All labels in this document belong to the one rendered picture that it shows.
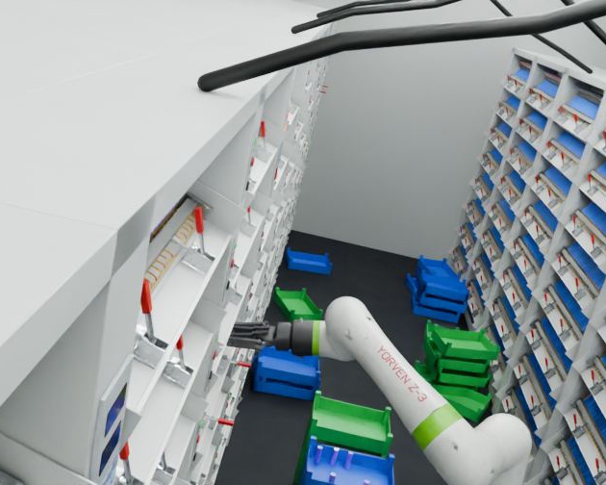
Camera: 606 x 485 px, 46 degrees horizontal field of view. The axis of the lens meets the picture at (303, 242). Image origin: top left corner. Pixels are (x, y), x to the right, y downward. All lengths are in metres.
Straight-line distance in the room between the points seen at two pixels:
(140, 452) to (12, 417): 0.43
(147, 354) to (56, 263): 0.39
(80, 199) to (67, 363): 0.11
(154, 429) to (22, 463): 0.46
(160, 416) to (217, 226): 0.34
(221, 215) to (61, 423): 0.70
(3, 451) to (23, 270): 0.21
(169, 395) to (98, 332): 0.59
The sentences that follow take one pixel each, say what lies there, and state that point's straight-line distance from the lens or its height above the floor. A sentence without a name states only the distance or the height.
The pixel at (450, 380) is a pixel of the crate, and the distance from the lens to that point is 3.90.
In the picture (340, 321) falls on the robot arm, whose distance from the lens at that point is 1.71.
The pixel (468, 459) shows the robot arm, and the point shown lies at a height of 1.01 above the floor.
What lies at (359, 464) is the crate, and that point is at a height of 0.33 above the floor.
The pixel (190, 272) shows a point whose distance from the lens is 1.01.
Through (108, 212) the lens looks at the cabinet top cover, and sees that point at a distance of 0.50.
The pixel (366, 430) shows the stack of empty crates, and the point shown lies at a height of 0.32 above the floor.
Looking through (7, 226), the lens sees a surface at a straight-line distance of 0.46.
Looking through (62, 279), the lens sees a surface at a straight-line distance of 0.40.
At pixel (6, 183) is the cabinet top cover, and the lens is 0.53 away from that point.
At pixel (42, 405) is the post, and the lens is 0.55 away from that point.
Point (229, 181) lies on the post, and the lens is 1.18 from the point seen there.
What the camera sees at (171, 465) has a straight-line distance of 1.27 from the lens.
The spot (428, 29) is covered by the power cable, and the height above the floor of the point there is 1.84.
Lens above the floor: 1.87
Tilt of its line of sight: 20 degrees down
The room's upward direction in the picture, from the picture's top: 13 degrees clockwise
